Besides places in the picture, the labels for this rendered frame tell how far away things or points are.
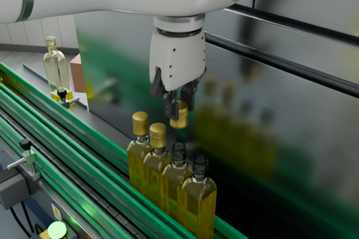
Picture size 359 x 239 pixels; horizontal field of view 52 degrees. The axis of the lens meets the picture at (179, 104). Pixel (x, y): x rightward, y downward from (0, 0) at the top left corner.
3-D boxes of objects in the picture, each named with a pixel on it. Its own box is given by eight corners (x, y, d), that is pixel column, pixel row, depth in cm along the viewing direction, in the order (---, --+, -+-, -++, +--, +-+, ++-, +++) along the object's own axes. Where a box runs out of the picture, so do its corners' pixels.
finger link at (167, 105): (166, 82, 67) (167, 113, 71) (153, 89, 65) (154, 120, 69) (179, 89, 65) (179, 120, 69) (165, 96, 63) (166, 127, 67)
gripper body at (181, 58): (184, 8, 66) (184, 64, 72) (140, 23, 60) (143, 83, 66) (217, 18, 61) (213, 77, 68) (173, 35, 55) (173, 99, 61)
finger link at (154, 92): (169, 49, 63) (181, 69, 67) (141, 84, 61) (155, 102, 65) (174, 52, 62) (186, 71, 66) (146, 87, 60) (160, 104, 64)
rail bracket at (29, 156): (43, 179, 104) (33, 142, 97) (18, 193, 100) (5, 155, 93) (36, 172, 107) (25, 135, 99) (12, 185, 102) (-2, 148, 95)
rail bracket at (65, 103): (85, 119, 128) (79, 86, 121) (68, 128, 124) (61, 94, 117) (78, 114, 131) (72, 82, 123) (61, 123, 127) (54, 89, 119)
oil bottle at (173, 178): (195, 230, 89) (197, 164, 78) (179, 244, 86) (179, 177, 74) (179, 217, 93) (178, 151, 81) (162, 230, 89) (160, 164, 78)
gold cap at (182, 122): (192, 123, 72) (192, 104, 70) (179, 131, 70) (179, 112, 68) (179, 116, 74) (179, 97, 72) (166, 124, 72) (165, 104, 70)
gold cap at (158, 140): (170, 143, 80) (170, 127, 77) (158, 151, 77) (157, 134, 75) (158, 136, 82) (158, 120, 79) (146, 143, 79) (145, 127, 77)
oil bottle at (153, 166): (177, 217, 93) (177, 151, 81) (161, 230, 89) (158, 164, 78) (161, 205, 96) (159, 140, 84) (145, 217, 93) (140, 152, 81)
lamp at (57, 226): (70, 233, 95) (68, 225, 94) (54, 244, 92) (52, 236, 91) (61, 223, 98) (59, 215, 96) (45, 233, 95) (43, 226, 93)
